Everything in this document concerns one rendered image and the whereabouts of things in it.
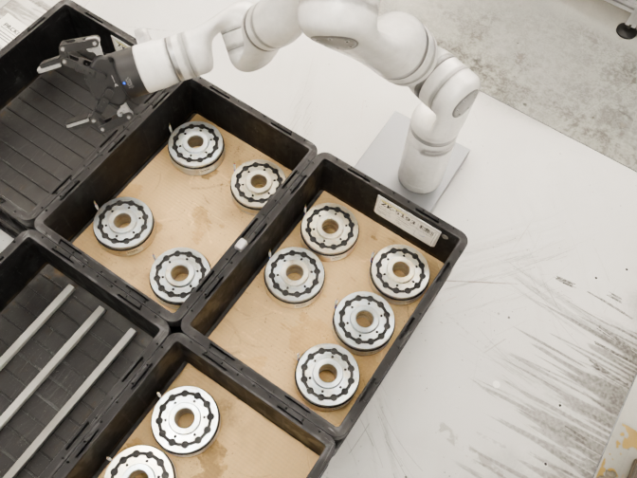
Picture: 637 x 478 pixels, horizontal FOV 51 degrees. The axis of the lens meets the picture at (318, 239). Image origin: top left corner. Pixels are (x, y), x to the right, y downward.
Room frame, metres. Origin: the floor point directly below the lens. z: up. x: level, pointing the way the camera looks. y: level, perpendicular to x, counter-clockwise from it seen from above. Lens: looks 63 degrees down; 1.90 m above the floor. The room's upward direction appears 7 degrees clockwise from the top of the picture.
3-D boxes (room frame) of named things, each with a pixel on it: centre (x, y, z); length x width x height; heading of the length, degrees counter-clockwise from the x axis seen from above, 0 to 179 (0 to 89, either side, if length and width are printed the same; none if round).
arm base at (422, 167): (0.76, -0.19, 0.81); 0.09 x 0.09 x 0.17; 70
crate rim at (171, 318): (0.55, 0.24, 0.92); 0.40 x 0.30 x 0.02; 152
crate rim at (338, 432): (0.41, -0.03, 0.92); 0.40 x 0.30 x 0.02; 152
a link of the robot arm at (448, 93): (0.76, -0.19, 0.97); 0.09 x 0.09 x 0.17; 46
